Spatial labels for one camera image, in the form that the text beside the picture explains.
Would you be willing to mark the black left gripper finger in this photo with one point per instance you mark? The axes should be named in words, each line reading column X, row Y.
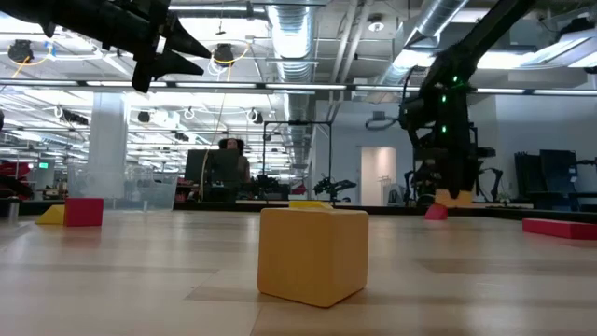
column 179, row 39
column 163, row 65

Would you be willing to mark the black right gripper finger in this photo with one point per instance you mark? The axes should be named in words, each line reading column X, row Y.
column 445, row 175
column 464, row 175

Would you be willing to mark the orange rectangular block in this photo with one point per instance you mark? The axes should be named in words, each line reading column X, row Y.
column 448, row 200

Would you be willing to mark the red long block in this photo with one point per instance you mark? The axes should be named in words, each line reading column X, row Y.
column 559, row 228

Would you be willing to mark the yellow cube block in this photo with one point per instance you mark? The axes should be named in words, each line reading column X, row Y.
column 312, row 256

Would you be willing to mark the red cube block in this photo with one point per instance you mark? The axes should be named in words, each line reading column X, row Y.
column 84, row 212

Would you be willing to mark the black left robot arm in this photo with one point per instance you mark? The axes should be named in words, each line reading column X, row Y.
column 18, row 7

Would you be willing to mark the black background robot arm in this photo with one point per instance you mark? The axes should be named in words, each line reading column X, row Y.
column 333, row 186
column 490, row 179

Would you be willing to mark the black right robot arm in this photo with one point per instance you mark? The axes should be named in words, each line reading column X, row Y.
column 485, row 28

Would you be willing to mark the red triangle block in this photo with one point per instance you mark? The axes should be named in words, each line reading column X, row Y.
column 436, row 214

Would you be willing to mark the white door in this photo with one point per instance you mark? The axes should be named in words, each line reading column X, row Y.
column 378, row 177

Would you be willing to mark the white building column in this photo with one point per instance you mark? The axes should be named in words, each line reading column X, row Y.
column 107, row 140

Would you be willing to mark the person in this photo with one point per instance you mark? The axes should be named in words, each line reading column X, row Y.
column 231, row 144

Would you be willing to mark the black computer monitor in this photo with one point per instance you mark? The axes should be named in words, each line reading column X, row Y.
column 210, row 165

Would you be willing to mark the clear plastic bin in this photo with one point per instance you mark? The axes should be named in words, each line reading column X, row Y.
column 140, row 189

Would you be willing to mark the green exit sign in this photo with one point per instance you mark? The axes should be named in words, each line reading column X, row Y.
column 43, row 165

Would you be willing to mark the yellow triangle block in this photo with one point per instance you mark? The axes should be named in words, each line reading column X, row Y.
column 52, row 217

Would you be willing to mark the silver ventilation duct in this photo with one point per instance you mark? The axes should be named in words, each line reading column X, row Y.
column 291, row 42
column 438, row 18

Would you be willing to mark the black metal gantry frame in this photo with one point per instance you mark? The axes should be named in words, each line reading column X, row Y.
column 298, row 122

